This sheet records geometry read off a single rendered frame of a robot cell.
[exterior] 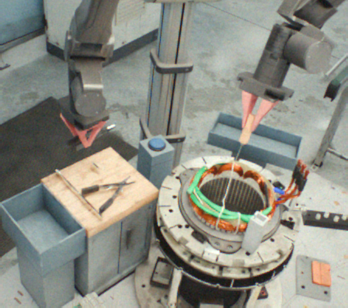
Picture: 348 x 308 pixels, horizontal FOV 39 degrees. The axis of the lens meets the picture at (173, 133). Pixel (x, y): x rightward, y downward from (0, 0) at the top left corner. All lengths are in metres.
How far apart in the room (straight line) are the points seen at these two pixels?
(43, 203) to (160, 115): 0.47
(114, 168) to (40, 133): 1.78
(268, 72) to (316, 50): 0.11
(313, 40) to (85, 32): 0.39
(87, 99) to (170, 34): 0.50
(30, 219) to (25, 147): 1.68
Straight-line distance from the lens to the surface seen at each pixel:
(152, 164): 1.30
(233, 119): 1.42
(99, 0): 0.80
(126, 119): 3.07
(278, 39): 0.91
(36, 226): 1.18
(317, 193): 1.69
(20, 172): 2.71
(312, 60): 0.86
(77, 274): 1.26
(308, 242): 1.53
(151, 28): 3.82
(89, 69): 0.92
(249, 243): 1.02
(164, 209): 1.07
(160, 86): 1.41
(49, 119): 3.05
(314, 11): 0.93
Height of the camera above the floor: 1.89
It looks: 39 degrees down
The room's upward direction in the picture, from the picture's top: 9 degrees clockwise
